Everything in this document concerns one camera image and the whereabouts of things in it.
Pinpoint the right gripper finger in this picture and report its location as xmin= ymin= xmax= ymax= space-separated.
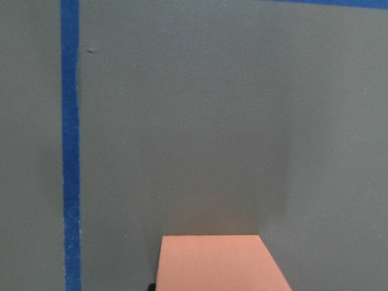
xmin=147 ymin=283 xmax=156 ymax=291

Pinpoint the orange foam block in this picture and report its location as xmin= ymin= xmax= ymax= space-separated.
xmin=156 ymin=235 xmax=291 ymax=290

